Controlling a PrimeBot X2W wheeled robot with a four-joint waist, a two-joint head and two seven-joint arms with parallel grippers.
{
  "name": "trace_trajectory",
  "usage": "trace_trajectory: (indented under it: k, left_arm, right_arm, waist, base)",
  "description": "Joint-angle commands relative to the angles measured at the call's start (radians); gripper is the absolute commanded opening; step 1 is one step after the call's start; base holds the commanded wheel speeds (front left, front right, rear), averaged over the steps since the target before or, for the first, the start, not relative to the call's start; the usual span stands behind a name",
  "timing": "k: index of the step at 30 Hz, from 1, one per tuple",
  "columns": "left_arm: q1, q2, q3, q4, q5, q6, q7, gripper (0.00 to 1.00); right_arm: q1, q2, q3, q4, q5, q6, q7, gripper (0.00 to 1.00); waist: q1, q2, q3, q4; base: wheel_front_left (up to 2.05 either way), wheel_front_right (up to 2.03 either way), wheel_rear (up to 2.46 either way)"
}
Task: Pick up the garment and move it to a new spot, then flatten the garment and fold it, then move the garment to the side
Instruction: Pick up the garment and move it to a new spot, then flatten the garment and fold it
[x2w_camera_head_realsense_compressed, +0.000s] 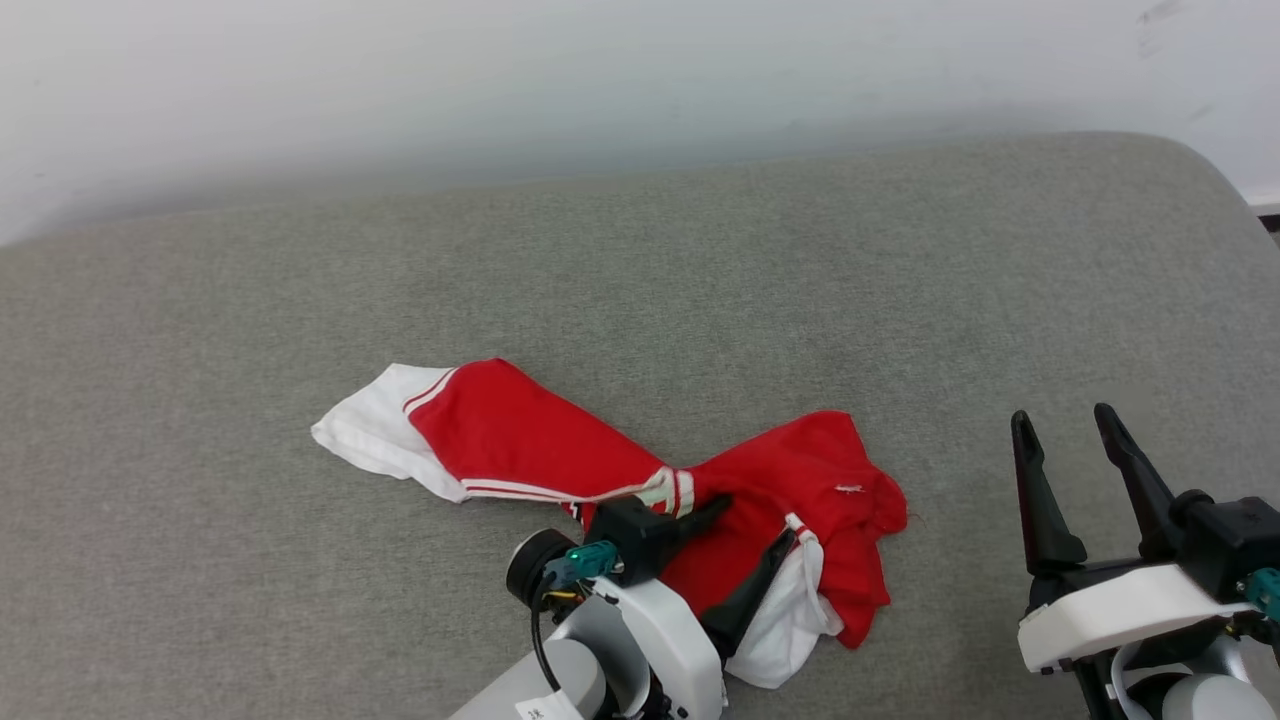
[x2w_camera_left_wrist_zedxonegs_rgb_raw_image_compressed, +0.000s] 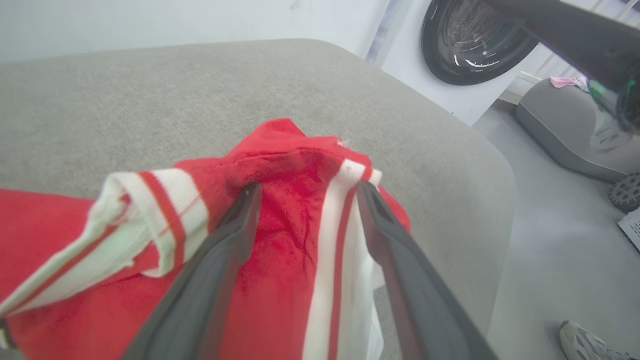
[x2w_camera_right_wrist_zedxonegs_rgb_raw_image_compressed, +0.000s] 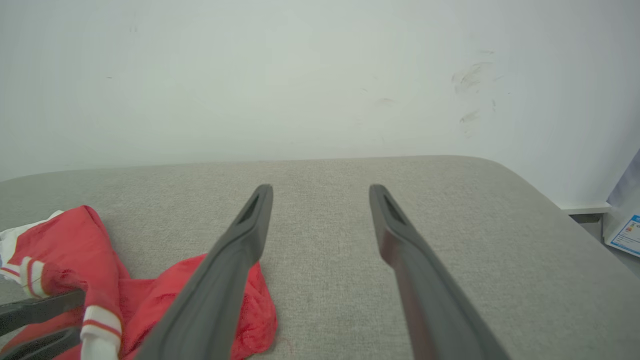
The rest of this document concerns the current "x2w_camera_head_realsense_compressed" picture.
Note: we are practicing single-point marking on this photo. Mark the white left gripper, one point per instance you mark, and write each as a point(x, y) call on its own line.
point(670, 640)

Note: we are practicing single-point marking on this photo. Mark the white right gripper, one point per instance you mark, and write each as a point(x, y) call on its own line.
point(1120, 605)

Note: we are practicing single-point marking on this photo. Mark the red white basketball jersey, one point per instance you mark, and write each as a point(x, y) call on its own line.
point(500, 430)

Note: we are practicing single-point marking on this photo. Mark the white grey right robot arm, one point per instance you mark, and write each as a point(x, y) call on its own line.
point(1200, 695)

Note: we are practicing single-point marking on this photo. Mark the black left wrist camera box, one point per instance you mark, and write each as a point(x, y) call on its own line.
point(635, 530)

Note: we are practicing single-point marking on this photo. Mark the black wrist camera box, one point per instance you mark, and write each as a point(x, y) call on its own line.
point(1235, 540)
point(635, 530)

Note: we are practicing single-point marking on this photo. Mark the teal left camera connector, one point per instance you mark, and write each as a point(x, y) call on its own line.
point(590, 560)

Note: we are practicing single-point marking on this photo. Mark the teal camera connector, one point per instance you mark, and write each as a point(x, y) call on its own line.
point(1266, 590)
point(590, 560)

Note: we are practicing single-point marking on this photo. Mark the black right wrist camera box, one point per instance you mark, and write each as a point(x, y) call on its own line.
point(1235, 540)

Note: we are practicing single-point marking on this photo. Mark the teal right camera connector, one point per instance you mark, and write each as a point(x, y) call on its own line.
point(1266, 590)

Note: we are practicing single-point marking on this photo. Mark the white wall baseboard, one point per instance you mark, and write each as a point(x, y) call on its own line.
point(1266, 204)

